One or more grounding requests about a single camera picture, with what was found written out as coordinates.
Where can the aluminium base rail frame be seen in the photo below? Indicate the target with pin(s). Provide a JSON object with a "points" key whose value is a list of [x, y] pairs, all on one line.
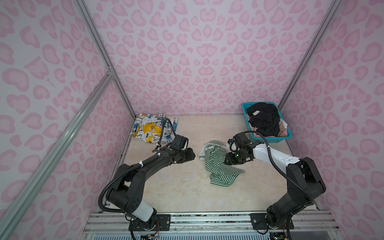
{"points": [[306, 225]]}

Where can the pink garment in basket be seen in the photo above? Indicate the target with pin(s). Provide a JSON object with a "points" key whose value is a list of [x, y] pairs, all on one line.
{"points": [[283, 130]]}

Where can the white yellow blue printed garment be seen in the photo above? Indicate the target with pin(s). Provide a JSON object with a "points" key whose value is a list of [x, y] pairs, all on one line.
{"points": [[148, 128]]}

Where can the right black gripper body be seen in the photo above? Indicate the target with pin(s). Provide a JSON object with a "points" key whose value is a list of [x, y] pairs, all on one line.
{"points": [[234, 158]]}

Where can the green white striped garment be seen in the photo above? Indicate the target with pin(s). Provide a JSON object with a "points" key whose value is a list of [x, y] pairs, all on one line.
{"points": [[214, 154]]}

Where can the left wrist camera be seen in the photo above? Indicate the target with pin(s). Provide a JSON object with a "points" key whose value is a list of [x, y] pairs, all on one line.
{"points": [[179, 143]]}

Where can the teal plastic laundry basket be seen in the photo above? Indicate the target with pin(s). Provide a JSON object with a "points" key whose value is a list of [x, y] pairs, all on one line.
{"points": [[272, 139]]}

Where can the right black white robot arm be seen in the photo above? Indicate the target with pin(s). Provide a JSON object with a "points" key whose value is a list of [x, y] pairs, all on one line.
{"points": [[304, 182]]}

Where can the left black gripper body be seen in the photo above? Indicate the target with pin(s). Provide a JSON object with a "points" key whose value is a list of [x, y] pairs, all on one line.
{"points": [[187, 155]]}

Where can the black garment in basket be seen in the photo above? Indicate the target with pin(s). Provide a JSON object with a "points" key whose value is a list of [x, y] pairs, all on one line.
{"points": [[265, 119]]}

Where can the diagonal aluminium wall strut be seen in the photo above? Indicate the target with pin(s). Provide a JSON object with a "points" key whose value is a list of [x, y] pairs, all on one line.
{"points": [[21, 204]]}

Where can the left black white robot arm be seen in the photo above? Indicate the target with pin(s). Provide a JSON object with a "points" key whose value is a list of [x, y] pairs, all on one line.
{"points": [[124, 193]]}

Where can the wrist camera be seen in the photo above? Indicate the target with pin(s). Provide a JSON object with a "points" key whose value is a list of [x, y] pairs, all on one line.
{"points": [[238, 142], [179, 143]]}

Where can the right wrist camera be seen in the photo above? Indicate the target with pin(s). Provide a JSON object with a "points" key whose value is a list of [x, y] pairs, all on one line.
{"points": [[238, 142]]}

